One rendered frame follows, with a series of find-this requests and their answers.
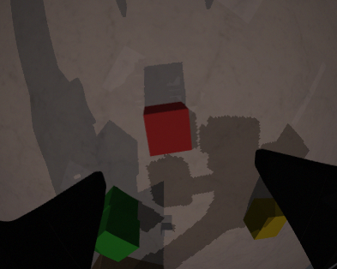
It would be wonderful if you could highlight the red block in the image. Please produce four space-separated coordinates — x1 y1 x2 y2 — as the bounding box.
143 101 192 156

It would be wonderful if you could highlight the green block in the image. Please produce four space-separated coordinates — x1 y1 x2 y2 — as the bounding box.
93 204 141 262
103 186 138 220

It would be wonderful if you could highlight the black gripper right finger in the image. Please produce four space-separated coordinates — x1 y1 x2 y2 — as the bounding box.
255 149 337 269

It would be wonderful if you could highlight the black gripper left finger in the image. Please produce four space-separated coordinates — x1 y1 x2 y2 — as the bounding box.
0 171 106 269

